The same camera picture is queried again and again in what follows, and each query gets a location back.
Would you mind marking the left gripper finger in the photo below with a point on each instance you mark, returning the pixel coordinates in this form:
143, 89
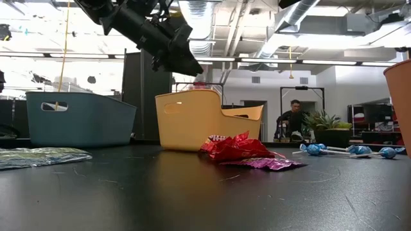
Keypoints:
184, 65

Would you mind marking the yellow plastic bin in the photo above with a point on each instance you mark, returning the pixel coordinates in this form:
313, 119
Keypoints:
192, 125

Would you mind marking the red candy packet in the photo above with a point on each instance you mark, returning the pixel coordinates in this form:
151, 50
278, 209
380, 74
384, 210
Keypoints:
213, 141
244, 147

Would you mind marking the purple candy packet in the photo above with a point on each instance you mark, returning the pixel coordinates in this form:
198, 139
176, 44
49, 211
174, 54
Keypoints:
266, 163

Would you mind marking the blue twisted candy stick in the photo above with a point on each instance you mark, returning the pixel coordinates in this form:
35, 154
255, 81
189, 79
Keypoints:
64, 160

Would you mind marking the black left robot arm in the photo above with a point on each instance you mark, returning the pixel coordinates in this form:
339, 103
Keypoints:
135, 25

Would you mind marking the ceiling light strip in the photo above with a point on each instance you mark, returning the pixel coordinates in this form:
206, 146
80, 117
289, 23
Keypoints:
215, 59
329, 62
379, 64
269, 60

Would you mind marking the black divider panel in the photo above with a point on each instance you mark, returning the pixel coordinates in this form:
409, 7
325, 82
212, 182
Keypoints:
147, 96

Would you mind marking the blue plastic bin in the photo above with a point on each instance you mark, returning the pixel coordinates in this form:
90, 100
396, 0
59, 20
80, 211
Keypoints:
83, 125

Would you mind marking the person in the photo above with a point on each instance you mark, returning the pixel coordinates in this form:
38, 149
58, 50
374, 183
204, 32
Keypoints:
293, 120

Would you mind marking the small potted succulent plant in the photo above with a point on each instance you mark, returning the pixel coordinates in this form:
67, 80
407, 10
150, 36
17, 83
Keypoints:
324, 123

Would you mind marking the black equipment shelf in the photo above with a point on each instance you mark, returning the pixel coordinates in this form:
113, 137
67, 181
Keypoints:
379, 114

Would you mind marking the orange plastic bin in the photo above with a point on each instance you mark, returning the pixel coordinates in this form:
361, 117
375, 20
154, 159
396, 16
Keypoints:
401, 106

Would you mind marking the black metal frame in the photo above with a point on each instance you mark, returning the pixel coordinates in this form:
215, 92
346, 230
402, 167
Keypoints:
184, 83

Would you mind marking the silver ceiling duct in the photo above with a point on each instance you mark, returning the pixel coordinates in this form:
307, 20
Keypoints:
197, 19
298, 13

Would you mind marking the black stand frame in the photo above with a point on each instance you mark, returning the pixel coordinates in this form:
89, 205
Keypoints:
302, 87

